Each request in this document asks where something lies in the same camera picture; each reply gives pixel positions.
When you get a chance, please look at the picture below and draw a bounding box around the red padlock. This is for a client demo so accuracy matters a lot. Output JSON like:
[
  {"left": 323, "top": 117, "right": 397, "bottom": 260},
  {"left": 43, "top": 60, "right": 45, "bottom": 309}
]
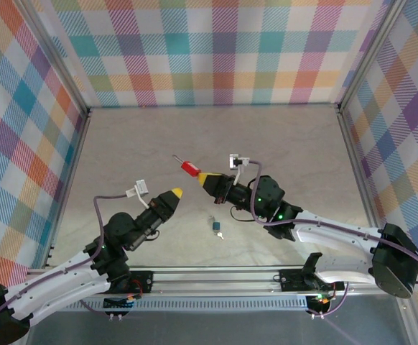
[{"left": 172, "top": 154, "right": 202, "bottom": 179}]

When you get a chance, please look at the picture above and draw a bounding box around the small circuit board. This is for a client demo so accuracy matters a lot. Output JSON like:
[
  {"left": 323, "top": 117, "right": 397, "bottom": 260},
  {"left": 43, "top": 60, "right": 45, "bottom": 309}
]
[
  {"left": 103, "top": 293, "right": 140, "bottom": 311},
  {"left": 308, "top": 291, "right": 336, "bottom": 314}
]

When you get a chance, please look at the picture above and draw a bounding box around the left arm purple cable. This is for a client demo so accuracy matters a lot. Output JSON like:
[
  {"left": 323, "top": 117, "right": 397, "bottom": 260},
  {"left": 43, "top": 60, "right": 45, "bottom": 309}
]
[{"left": 0, "top": 193, "right": 129, "bottom": 337}]

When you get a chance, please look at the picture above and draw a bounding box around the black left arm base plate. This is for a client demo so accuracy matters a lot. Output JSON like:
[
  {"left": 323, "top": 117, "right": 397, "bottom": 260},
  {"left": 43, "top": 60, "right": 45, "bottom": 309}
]
[{"left": 122, "top": 270, "right": 155, "bottom": 299}]

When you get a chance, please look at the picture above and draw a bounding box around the thin aluminium frame rail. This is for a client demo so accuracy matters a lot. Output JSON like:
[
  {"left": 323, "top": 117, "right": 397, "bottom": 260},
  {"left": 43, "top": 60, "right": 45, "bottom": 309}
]
[{"left": 88, "top": 103, "right": 340, "bottom": 109}]

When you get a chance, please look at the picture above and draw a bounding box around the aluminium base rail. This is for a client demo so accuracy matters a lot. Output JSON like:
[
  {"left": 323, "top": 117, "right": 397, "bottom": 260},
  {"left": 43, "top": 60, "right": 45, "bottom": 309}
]
[{"left": 25, "top": 264, "right": 377, "bottom": 298}]

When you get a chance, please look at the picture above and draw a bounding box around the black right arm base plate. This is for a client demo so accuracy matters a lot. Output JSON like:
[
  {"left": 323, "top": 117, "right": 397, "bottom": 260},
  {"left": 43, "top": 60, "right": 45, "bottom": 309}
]
[{"left": 279, "top": 268, "right": 345, "bottom": 293}]

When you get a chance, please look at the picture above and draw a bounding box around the grey slotted cable duct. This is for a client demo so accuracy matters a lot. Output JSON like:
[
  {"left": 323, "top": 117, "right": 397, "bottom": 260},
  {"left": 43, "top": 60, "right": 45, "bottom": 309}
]
[{"left": 65, "top": 296, "right": 311, "bottom": 314}]

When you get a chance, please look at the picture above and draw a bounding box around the aluminium frame post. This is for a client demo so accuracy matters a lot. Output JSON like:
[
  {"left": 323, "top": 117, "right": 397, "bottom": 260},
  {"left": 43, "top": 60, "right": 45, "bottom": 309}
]
[
  {"left": 336, "top": 0, "right": 411, "bottom": 113},
  {"left": 17, "top": 0, "right": 92, "bottom": 116},
  {"left": 397, "top": 296, "right": 418, "bottom": 345}
]

